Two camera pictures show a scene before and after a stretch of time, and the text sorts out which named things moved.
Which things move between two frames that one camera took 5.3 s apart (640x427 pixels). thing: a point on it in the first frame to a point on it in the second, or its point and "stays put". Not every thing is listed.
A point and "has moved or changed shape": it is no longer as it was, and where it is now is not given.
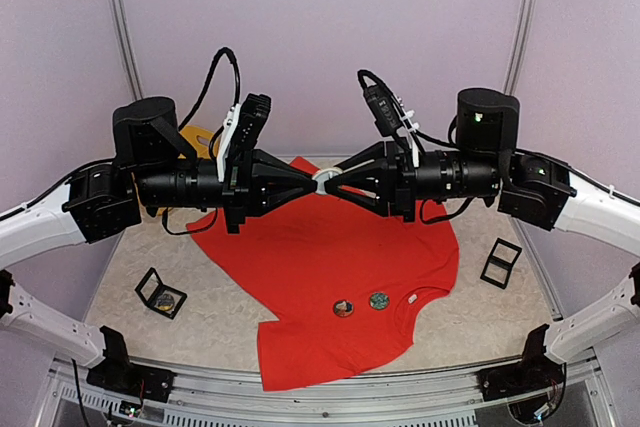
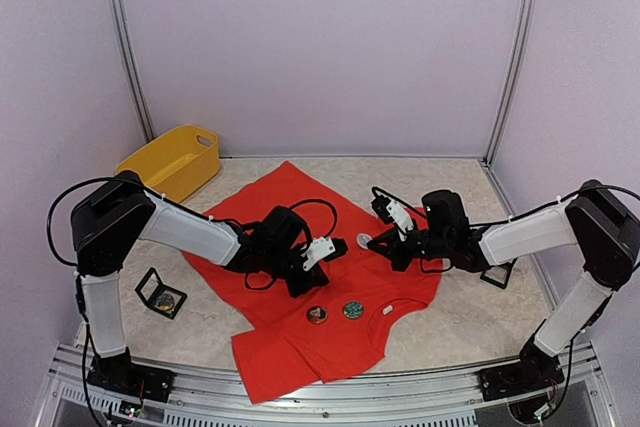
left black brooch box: x=158 y=296 stays put
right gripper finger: x=363 y=162 to x=385 y=244
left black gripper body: x=238 y=190 to x=295 y=287
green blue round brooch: x=379 y=300 to x=353 y=310
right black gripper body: x=402 y=181 to x=402 y=260
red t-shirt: x=343 y=282 has moved or changed shape
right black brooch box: x=497 y=269 stays put
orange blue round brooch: x=343 y=308 to x=317 y=314
